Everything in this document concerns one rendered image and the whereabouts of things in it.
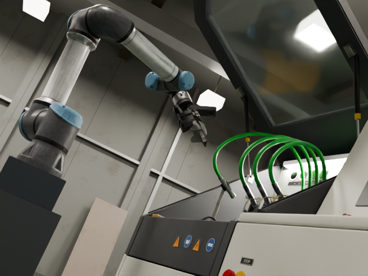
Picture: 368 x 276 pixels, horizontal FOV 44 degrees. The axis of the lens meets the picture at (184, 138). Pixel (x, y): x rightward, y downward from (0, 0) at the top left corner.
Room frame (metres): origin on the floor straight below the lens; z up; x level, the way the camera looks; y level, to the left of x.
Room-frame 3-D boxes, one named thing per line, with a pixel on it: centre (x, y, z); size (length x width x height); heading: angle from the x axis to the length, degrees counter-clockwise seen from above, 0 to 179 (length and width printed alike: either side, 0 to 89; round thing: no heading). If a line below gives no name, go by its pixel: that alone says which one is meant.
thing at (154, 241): (1.55, -0.11, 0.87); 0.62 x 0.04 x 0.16; 21
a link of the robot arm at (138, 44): (1.57, 0.26, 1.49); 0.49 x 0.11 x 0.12; 130
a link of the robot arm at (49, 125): (1.46, 0.39, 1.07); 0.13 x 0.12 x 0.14; 40
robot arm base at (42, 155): (1.46, 0.38, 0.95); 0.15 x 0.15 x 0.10
